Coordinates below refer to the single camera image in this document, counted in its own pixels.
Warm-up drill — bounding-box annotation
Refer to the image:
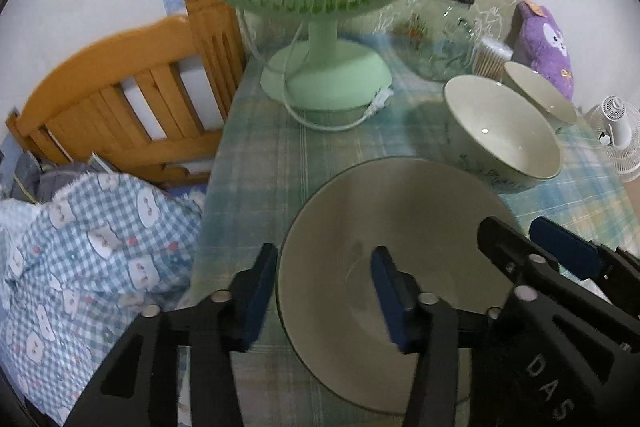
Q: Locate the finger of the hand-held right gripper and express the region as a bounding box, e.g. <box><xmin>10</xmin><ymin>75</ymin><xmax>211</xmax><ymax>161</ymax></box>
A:
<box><xmin>472</xmin><ymin>217</ymin><xmax>640</xmax><ymax>427</ymax></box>
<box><xmin>529</xmin><ymin>216</ymin><xmax>640</xmax><ymax>318</ymax></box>

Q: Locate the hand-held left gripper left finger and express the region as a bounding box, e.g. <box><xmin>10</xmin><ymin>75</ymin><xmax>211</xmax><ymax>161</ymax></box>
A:
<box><xmin>65</xmin><ymin>243</ymin><xmax>280</xmax><ymax>427</ymax></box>

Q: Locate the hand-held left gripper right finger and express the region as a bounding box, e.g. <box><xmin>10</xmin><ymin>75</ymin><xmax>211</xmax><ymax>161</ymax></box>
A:
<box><xmin>370</xmin><ymin>246</ymin><xmax>506</xmax><ymax>427</ymax></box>

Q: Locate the green-rimmed ceramic bowl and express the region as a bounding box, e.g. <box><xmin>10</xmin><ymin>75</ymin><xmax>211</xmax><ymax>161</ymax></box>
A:
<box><xmin>502</xmin><ymin>61</ymin><xmax>578</xmax><ymax>132</ymax></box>
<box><xmin>443</xmin><ymin>75</ymin><xmax>562</xmax><ymax>195</ymax></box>
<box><xmin>276</xmin><ymin>157</ymin><xmax>523</xmax><ymax>418</ymax></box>

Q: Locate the white standing fan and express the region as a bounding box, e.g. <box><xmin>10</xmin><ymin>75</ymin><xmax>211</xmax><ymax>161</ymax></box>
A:
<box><xmin>585</xmin><ymin>95</ymin><xmax>640</xmax><ymax>180</ymax></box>

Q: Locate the plaid tablecloth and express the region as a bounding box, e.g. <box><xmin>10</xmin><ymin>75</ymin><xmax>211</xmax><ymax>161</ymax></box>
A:
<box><xmin>177</xmin><ymin>32</ymin><xmax>636</xmax><ymax>427</ymax></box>

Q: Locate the blue checkered bear blanket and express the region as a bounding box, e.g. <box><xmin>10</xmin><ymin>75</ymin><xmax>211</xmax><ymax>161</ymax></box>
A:
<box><xmin>0</xmin><ymin>172</ymin><xmax>206</xmax><ymax>427</ymax></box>

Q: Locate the cotton swab container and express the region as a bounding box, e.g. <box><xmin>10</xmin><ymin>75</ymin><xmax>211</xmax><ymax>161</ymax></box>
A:
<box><xmin>472</xmin><ymin>38</ymin><xmax>515</xmax><ymax>80</ymax></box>

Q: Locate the purple plush bunny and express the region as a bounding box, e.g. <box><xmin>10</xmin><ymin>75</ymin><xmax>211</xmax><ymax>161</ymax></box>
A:
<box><xmin>512</xmin><ymin>1</ymin><xmax>575</xmax><ymax>102</ymax></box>

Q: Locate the glass jar with dark lid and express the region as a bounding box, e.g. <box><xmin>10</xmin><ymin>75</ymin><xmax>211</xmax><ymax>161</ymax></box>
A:
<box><xmin>400</xmin><ymin>0</ymin><xmax>478</xmax><ymax>82</ymax></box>

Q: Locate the green desk fan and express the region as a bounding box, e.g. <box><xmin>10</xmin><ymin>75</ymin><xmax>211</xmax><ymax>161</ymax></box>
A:
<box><xmin>166</xmin><ymin>0</ymin><xmax>453</xmax><ymax>131</ymax></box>

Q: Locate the grey cloth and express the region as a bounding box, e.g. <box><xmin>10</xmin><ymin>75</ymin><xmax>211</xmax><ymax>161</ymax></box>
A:
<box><xmin>10</xmin><ymin>152</ymin><xmax>118</xmax><ymax>205</ymax></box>

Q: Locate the wooden bed headboard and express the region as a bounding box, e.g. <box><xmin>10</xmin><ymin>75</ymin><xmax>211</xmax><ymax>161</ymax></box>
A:
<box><xmin>6</xmin><ymin>0</ymin><xmax>248</xmax><ymax>190</ymax></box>

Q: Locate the white fan cable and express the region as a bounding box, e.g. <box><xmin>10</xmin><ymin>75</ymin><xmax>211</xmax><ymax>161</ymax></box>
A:
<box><xmin>245</xmin><ymin>19</ymin><xmax>393</xmax><ymax>131</ymax></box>

